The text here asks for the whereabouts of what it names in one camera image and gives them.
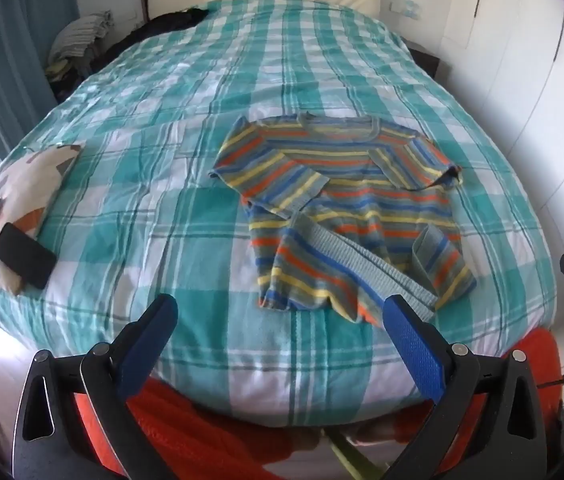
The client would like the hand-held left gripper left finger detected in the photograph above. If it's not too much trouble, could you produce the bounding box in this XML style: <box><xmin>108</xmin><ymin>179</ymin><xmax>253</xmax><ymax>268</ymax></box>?
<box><xmin>12</xmin><ymin>294</ymin><xmax>180</xmax><ymax>480</ymax></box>

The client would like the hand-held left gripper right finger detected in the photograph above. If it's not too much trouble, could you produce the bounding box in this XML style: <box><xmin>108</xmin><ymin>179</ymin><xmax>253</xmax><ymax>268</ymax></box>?
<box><xmin>383</xmin><ymin>295</ymin><xmax>547</xmax><ymax>480</ymax></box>

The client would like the striped knit sweater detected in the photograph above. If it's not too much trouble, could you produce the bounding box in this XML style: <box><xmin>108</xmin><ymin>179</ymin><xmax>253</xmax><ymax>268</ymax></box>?
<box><xmin>207</xmin><ymin>114</ymin><xmax>477</xmax><ymax>328</ymax></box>

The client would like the pile of folded clothes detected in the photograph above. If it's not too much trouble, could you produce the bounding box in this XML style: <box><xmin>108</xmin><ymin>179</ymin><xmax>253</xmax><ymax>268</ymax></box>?
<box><xmin>47</xmin><ymin>10</ymin><xmax>113</xmax><ymax>106</ymax></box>

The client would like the person's orange clothing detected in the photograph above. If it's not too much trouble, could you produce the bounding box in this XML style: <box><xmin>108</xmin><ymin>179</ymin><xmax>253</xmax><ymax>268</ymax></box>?
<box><xmin>74</xmin><ymin>327</ymin><xmax>562</xmax><ymax>480</ymax></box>

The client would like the light green strip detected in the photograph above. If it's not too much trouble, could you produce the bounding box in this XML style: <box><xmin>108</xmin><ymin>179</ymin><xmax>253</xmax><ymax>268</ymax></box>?
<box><xmin>329</xmin><ymin>432</ymin><xmax>377</xmax><ymax>480</ymax></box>

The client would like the bed with teal checked blanket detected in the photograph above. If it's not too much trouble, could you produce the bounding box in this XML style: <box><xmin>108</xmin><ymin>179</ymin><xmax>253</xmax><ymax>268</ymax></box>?
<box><xmin>0</xmin><ymin>0</ymin><xmax>560</xmax><ymax>428</ymax></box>

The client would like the black smartphone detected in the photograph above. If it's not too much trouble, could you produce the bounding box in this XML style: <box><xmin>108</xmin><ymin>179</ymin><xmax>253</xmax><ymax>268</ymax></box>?
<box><xmin>0</xmin><ymin>222</ymin><xmax>58</xmax><ymax>291</ymax></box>

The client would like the white wardrobe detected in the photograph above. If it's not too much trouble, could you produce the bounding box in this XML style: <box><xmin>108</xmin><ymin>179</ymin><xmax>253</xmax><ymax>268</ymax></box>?
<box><xmin>442</xmin><ymin>0</ymin><xmax>564</xmax><ymax>241</ymax></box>

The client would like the printed white pillow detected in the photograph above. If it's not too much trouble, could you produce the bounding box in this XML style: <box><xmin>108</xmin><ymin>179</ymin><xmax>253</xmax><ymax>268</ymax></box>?
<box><xmin>0</xmin><ymin>142</ymin><xmax>85</xmax><ymax>293</ymax></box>

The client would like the teal curtain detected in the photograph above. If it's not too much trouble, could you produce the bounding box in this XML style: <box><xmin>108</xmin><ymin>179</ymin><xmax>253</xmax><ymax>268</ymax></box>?
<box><xmin>0</xmin><ymin>0</ymin><xmax>83</xmax><ymax>156</ymax></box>

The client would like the dark cloth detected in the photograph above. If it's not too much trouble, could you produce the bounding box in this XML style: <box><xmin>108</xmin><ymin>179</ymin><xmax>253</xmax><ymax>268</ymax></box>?
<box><xmin>94</xmin><ymin>7</ymin><xmax>210</xmax><ymax>76</ymax></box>

